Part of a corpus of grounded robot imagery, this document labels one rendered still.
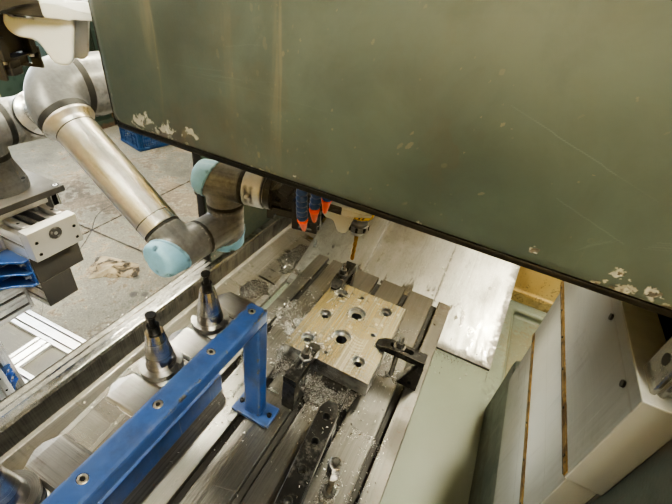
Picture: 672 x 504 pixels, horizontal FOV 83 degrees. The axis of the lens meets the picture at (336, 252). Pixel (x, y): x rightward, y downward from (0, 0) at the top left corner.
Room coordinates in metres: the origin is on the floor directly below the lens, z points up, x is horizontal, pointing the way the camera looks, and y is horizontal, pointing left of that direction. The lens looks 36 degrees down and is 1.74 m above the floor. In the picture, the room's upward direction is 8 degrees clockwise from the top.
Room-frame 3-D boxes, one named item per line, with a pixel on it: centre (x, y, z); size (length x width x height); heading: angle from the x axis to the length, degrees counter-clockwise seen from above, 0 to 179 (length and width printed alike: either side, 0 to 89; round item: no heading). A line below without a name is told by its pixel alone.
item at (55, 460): (0.20, 0.30, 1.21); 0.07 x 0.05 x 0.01; 68
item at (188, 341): (0.41, 0.22, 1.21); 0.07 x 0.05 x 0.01; 68
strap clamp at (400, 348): (0.64, -0.20, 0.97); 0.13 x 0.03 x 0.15; 68
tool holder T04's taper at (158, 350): (0.36, 0.24, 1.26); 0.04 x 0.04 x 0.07
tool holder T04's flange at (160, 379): (0.36, 0.24, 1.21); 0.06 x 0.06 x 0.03
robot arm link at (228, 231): (0.67, 0.25, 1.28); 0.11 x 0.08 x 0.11; 155
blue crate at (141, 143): (4.04, 2.20, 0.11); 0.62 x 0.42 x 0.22; 146
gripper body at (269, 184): (0.66, 0.09, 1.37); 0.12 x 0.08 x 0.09; 80
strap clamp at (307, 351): (0.57, 0.04, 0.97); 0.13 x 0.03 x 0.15; 158
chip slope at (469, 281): (1.26, -0.28, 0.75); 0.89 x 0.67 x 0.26; 68
